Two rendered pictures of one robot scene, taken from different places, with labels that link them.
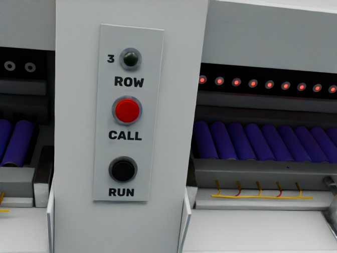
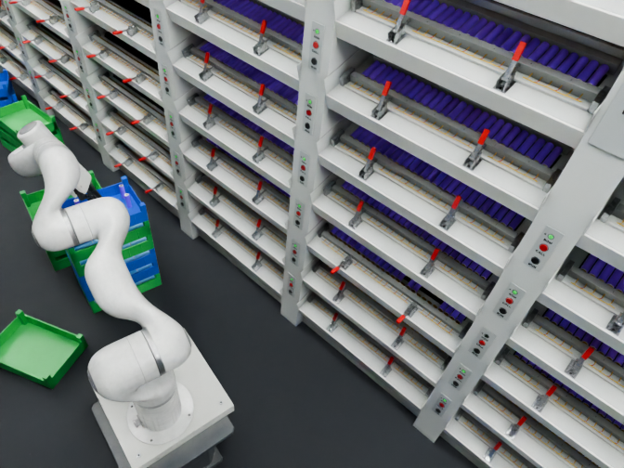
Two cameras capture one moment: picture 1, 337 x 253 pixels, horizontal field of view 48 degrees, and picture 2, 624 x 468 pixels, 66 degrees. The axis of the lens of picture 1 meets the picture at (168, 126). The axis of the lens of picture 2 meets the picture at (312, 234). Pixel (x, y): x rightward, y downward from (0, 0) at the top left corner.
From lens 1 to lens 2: 1.23 m
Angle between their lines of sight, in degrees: 48
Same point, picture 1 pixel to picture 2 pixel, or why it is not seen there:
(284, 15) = (526, 351)
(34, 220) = (456, 340)
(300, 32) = (531, 356)
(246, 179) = (522, 370)
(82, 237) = (462, 355)
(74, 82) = (473, 331)
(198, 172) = (507, 357)
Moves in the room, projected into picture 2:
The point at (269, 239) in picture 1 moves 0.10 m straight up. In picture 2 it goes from (512, 388) to (526, 370)
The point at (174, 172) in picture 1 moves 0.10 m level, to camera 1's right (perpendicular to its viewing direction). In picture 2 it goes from (488, 358) to (518, 386)
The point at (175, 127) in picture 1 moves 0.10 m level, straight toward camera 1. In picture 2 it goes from (492, 352) to (468, 370)
